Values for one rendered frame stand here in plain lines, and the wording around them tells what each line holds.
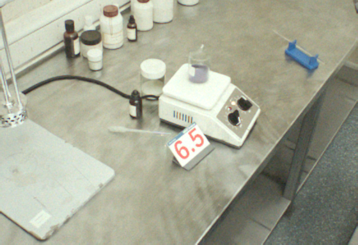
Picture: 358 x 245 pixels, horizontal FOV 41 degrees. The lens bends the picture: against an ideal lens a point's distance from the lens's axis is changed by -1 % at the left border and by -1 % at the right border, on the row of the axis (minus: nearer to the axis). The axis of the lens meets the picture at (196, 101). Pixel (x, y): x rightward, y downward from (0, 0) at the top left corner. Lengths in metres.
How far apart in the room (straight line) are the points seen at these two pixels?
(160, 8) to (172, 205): 0.67
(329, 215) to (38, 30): 1.27
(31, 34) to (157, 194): 0.54
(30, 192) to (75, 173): 0.09
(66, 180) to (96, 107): 0.23
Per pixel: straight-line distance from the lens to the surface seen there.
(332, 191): 2.06
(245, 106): 1.09
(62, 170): 1.01
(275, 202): 1.85
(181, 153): 1.01
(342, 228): 1.96
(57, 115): 1.14
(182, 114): 1.06
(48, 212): 0.95
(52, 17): 1.31
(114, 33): 1.31
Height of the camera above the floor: 1.50
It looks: 40 degrees down
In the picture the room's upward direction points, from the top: 4 degrees clockwise
